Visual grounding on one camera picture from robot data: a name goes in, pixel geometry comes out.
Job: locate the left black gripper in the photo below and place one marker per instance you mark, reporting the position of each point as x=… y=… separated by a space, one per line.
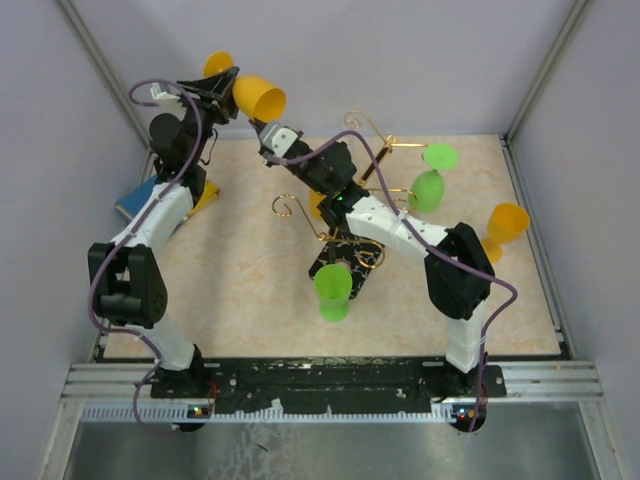
x=220 y=100

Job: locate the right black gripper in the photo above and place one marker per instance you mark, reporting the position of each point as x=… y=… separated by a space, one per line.
x=258 y=127

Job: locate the orange goblet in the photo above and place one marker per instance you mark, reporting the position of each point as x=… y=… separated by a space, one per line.
x=314 y=199
x=507 y=222
x=256 y=97

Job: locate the green goblet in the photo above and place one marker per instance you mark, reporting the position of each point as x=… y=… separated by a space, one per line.
x=427 y=190
x=333 y=284

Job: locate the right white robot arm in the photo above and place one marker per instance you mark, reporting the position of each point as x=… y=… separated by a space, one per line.
x=458 y=273

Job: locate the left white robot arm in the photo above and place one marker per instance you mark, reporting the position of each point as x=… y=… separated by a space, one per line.
x=128 y=295

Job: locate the blue yellow box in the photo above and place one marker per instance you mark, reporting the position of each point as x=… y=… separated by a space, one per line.
x=131 y=204

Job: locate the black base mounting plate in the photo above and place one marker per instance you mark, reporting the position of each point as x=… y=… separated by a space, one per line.
x=377 y=401

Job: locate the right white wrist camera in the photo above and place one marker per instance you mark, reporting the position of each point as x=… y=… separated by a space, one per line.
x=276 y=140

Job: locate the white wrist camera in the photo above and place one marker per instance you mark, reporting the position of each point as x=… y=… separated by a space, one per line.
x=162 y=97
x=276 y=140

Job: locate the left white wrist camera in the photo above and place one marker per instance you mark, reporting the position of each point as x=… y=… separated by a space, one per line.
x=162 y=97

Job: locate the white cable duct strip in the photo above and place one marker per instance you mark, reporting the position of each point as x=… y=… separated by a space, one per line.
x=192 y=413

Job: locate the aluminium frame rail front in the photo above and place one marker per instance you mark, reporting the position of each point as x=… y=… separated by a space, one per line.
x=520 y=380

